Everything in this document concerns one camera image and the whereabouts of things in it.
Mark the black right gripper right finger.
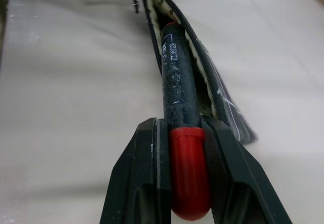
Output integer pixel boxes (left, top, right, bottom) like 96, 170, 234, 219
199, 115, 282, 224

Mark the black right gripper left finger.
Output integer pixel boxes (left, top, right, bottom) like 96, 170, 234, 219
100, 117, 172, 224

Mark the black marker with red cap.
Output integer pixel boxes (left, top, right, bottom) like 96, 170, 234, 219
160, 22, 212, 221

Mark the black grid zipper pouch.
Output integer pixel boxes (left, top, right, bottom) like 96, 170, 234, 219
128, 0, 259, 143

